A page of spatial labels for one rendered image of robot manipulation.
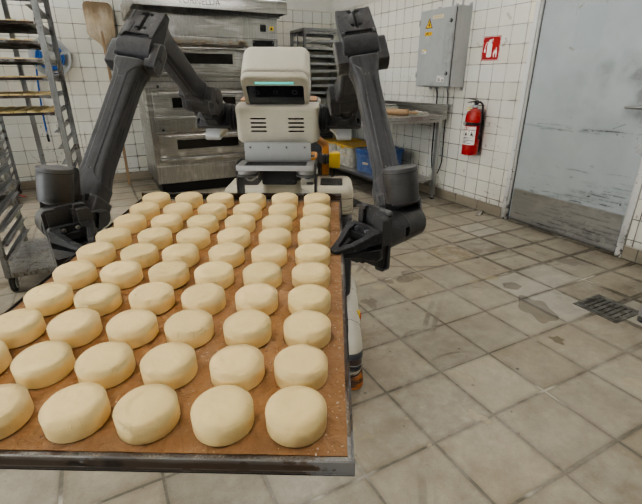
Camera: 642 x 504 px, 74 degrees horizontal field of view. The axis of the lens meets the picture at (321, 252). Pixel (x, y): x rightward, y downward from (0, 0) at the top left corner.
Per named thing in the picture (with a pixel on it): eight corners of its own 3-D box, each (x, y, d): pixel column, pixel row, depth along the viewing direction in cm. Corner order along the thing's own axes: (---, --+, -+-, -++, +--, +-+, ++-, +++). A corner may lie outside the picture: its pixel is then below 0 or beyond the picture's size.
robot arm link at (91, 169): (170, 56, 95) (123, 49, 96) (160, 36, 90) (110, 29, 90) (112, 237, 85) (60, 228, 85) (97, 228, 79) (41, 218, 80)
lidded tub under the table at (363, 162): (352, 169, 503) (353, 147, 493) (384, 166, 524) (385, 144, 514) (371, 175, 472) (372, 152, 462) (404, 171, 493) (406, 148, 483)
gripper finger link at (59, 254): (55, 230, 60) (39, 214, 66) (69, 275, 63) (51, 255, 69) (106, 218, 64) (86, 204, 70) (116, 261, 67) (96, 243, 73)
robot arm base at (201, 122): (234, 105, 145) (199, 105, 145) (228, 91, 137) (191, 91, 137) (232, 128, 142) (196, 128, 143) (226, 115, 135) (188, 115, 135)
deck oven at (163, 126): (160, 200, 464) (129, -14, 388) (146, 178, 563) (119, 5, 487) (291, 184, 531) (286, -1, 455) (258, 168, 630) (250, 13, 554)
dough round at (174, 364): (197, 352, 43) (194, 336, 42) (199, 386, 39) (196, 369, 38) (145, 362, 42) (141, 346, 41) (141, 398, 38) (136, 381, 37)
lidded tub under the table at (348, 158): (334, 163, 540) (334, 142, 531) (365, 160, 560) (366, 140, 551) (349, 168, 509) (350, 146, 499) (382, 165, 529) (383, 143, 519)
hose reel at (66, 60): (87, 138, 519) (67, 38, 478) (87, 140, 505) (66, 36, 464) (48, 140, 502) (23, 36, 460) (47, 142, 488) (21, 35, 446)
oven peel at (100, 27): (116, 186, 523) (81, -1, 468) (116, 185, 527) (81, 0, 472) (142, 183, 536) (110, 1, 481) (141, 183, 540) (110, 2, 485)
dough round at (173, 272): (191, 287, 55) (189, 273, 54) (150, 294, 53) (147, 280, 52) (188, 269, 59) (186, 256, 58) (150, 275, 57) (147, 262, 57)
